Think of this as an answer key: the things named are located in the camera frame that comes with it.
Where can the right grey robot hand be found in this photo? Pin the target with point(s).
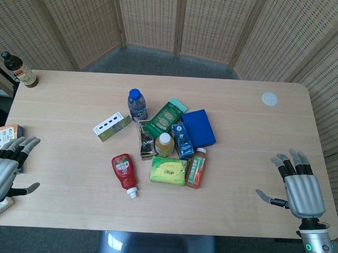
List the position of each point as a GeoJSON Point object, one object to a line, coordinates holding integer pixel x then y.
{"type": "Point", "coordinates": [305, 194]}

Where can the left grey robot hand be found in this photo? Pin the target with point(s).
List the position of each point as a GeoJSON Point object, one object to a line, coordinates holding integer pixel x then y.
{"type": "Point", "coordinates": [1, 178]}

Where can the red ketchup bottle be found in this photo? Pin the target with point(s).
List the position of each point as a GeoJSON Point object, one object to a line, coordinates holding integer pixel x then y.
{"type": "Point", "coordinates": [123, 169]}

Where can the black snack packet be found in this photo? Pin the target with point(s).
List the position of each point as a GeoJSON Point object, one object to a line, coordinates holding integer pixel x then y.
{"type": "Point", "coordinates": [146, 142]}

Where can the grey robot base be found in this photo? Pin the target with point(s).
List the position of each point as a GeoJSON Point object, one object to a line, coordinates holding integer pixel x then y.
{"type": "Point", "coordinates": [152, 249]}

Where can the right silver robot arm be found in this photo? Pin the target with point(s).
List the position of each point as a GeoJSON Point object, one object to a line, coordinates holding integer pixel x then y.
{"type": "Point", "coordinates": [318, 250]}

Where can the red-orange drink bottle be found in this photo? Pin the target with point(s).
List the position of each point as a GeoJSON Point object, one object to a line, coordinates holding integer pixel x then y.
{"type": "Point", "coordinates": [195, 169]}

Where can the yellow juice bottle white cap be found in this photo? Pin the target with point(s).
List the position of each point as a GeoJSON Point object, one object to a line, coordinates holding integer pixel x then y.
{"type": "Point", "coordinates": [164, 146]}

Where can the white tissue packet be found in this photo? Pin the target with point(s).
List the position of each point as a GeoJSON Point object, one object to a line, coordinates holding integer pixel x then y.
{"type": "Point", "coordinates": [2, 207]}

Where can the orange biscuit box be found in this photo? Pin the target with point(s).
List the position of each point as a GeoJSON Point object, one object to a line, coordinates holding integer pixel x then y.
{"type": "Point", "coordinates": [6, 132]}

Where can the white round lid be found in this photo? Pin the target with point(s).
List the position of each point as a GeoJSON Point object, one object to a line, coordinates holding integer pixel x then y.
{"type": "Point", "coordinates": [269, 98]}

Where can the black stand rod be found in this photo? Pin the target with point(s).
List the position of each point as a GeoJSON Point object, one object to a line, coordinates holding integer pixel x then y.
{"type": "Point", "coordinates": [3, 74]}

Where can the dark sauce glass bottle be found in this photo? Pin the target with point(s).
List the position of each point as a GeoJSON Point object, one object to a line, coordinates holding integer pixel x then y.
{"type": "Point", "coordinates": [22, 74]}

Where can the white green carton box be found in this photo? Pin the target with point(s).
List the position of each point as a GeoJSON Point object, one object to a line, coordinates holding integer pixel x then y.
{"type": "Point", "coordinates": [110, 126]}

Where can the plain blue box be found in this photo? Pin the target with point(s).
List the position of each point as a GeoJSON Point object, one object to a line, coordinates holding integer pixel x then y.
{"type": "Point", "coordinates": [198, 127]}

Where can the dark blue drink carton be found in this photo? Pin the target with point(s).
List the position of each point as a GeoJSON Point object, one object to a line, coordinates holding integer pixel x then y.
{"type": "Point", "coordinates": [182, 141]}

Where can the yellow-green snack bag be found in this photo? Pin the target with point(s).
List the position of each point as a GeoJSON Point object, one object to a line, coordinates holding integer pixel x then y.
{"type": "Point", "coordinates": [167, 171]}

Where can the blue cap water bottle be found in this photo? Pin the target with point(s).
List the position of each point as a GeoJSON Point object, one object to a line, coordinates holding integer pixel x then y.
{"type": "Point", "coordinates": [136, 105]}

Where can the pale teal flat packet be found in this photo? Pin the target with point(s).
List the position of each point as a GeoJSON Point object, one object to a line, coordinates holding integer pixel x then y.
{"type": "Point", "coordinates": [179, 104]}

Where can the green tea box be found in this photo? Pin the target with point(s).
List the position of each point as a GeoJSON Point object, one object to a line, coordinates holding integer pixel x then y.
{"type": "Point", "coordinates": [163, 118]}

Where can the woven bamboo folding screen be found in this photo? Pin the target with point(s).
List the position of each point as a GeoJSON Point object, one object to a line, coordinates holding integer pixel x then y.
{"type": "Point", "coordinates": [151, 19]}

